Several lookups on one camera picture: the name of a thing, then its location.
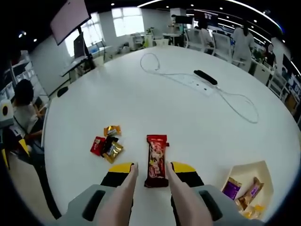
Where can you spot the white shelf with bins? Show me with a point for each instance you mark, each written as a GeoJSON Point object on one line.
{"type": "Point", "coordinates": [26, 73]}

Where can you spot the beige hexagonal container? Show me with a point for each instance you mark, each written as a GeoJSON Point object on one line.
{"type": "Point", "coordinates": [247, 169]}

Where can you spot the gold snack food packet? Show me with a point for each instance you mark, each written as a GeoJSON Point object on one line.
{"type": "Point", "coordinates": [114, 151]}

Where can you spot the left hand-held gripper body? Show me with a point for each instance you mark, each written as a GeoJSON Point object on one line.
{"type": "Point", "coordinates": [9, 120]}

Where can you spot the purple snack food packet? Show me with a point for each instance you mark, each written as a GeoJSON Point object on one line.
{"type": "Point", "coordinates": [231, 189]}
{"type": "Point", "coordinates": [250, 194]}

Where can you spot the large display screen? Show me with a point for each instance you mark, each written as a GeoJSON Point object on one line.
{"type": "Point", "coordinates": [70, 18]}

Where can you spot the small orange snack food packet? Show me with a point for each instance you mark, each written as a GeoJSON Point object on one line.
{"type": "Point", "coordinates": [112, 130]}

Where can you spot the dark desk monitor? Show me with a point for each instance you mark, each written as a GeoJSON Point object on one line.
{"type": "Point", "coordinates": [79, 46]}

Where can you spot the yellow clear snack food packet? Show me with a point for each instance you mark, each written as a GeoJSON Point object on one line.
{"type": "Point", "coordinates": [249, 213]}
{"type": "Point", "coordinates": [258, 208]}

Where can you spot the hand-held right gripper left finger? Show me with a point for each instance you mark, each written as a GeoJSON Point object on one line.
{"type": "Point", "coordinates": [82, 207]}

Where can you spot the pink food tongs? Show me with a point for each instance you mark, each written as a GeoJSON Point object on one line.
{"type": "Point", "coordinates": [117, 207]}

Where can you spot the long red snack food packet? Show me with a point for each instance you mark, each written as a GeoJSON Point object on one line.
{"type": "Point", "coordinates": [157, 162]}

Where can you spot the black monitor on stand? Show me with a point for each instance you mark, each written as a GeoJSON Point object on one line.
{"type": "Point", "coordinates": [182, 18]}

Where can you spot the small red snack food packet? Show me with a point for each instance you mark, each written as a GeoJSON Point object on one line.
{"type": "Point", "coordinates": [97, 145]}

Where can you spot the green potted plant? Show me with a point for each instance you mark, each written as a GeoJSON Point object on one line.
{"type": "Point", "coordinates": [257, 55]}

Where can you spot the grey desk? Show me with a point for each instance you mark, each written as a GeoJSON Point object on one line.
{"type": "Point", "coordinates": [75, 64]}

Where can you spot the black snack food packet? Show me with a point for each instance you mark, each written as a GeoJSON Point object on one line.
{"type": "Point", "coordinates": [108, 142]}

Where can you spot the dark red wall screen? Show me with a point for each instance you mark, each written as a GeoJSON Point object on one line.
{"type": "Point", "coordinates": [207, 16]}

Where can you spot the black oblong device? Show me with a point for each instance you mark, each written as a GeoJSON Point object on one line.
{"type": "Point", "coordinates": [205, 76]}

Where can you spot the black oval object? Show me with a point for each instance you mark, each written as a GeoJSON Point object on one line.
{"type": "Point", "coordinates": [62, 91]}

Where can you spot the white power strip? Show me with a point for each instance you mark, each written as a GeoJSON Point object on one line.
{"type": "Point", "coordinates": [200, 86]}

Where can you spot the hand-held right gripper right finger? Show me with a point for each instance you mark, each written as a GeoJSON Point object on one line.
{"type": "Point", "coordinates": [221, 204]}

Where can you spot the white cup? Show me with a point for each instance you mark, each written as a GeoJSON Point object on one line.
{"type": "Point", "coordinates": [163, 42]}

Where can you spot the white office chair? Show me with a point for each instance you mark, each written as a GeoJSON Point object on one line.
{"type": "Point", "coordinates": [195, 40]}
{"type": "Point", "coordinates": [222, 46]}
{"type": "Point", "coordinates": [276, 83]}

